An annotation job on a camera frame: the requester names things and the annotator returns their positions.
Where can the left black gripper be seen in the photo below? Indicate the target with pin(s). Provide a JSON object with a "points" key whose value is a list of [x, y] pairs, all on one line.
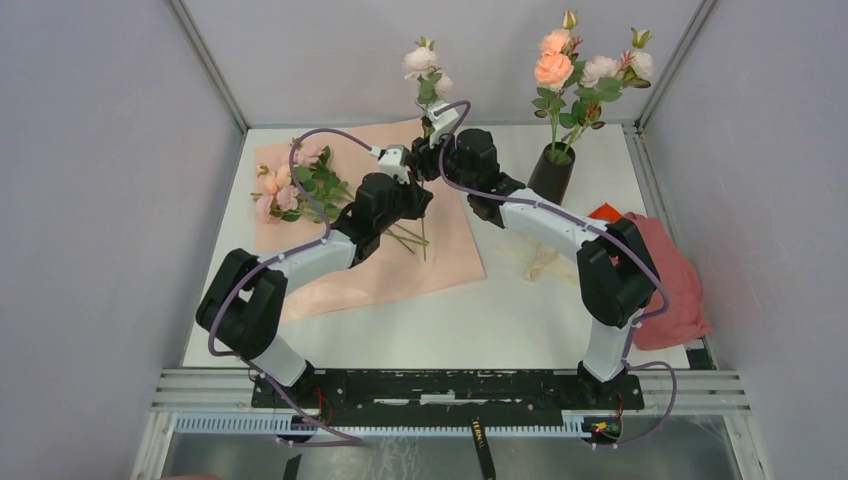
{"points": [[413, 191]]}

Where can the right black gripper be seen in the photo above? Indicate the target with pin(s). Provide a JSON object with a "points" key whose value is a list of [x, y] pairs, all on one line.
{"points": [[423, 155]]}

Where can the pink paper bouquet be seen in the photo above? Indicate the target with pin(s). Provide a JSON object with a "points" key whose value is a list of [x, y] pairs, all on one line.
{"points": [[392, 273]]}

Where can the white rose stem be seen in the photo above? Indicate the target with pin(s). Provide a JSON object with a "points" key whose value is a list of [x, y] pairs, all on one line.
{"points": [[422, 67]]}

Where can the cream printed ribbon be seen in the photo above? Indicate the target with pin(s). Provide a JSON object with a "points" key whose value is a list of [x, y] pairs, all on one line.
{"points": [[538, 261]]}

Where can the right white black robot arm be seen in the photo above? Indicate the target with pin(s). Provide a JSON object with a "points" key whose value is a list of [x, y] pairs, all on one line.
{"points": [[617, 276]]}

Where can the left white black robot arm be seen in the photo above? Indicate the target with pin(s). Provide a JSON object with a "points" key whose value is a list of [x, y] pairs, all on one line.
{"points": [[242, 308]]}

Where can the black cylindrical vase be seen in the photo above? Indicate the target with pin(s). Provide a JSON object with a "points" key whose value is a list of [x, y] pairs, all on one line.
{"points": [[552, 172]]}

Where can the peach pink rose stems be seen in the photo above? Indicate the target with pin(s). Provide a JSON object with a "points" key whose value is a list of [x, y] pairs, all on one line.
{"points": [[303, 186]]}

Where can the peach white artificial roses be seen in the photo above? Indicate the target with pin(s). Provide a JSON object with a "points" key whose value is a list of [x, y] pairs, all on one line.
{"points": [[571, 91]]}

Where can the orange paper piece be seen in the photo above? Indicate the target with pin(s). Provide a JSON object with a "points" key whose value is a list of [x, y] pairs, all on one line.
{"points": [[606, 213]]}

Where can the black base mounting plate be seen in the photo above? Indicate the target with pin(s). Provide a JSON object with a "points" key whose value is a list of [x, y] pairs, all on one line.
{"points": [[454, 398]]}

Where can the pink crumpled cloth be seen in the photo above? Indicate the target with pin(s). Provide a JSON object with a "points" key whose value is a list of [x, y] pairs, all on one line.
{"points": [[685, 320]]}

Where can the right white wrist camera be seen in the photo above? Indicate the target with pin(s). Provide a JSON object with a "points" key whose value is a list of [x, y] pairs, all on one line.
{"points": [[440, 117]]}

